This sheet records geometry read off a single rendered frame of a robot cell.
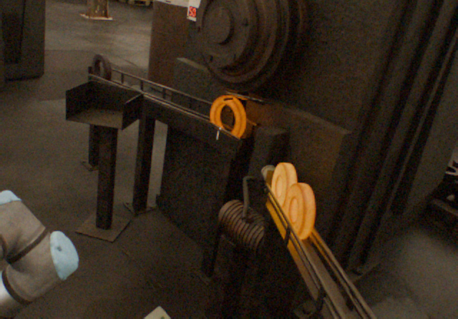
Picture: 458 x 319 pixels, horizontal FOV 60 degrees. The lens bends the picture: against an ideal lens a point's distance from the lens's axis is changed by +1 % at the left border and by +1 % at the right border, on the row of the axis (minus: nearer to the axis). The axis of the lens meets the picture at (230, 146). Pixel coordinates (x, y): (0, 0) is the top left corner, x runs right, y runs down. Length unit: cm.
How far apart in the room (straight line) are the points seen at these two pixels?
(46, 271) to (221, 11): 97
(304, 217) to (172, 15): 350
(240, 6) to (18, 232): 94
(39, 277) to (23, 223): 11
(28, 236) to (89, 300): 96
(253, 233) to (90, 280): 82
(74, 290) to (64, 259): 98
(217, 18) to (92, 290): 120
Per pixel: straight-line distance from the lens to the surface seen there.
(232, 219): 143
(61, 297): 184
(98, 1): 849
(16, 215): 88
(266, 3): 139
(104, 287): 186
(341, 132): 138
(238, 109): 155
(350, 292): 96
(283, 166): 124
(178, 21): 433
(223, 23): 143
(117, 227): 216
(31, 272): 90
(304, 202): 107
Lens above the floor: 130
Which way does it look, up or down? 24 degrees down
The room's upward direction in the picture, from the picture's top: 11 degrees clockwise
